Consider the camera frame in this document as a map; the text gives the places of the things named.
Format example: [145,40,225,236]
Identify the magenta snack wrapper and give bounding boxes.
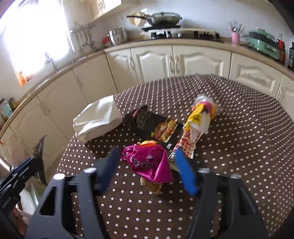
[121,144,173,184]

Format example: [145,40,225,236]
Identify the black gold snack bag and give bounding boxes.
[124,105,183,150]

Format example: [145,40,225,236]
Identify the orange snack wrapper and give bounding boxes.
[138,140,159,147]

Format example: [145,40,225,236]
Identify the white paper bag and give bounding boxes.
[73,95,123,142]

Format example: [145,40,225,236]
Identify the yellow red snack wrapper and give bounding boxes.
[168,95,218,164]

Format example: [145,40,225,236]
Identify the brown polka dot tablecloth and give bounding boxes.
[56,73,294,239]

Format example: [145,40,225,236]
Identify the cream base cabinets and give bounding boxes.
[1,39,293,167]

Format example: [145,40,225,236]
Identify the jars on counter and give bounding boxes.
[1,98,16,120]

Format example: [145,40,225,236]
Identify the steel pot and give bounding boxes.
[108,27,128,46]

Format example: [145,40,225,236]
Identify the gas stove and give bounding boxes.
[141,26,222,42]

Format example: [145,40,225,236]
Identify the pink utensil holder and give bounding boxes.
[231,31,240,45]

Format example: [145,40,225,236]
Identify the green electric grill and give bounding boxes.
[248,28,279,60]

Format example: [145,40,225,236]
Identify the wok pan on stove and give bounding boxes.
[127,11,182,25]

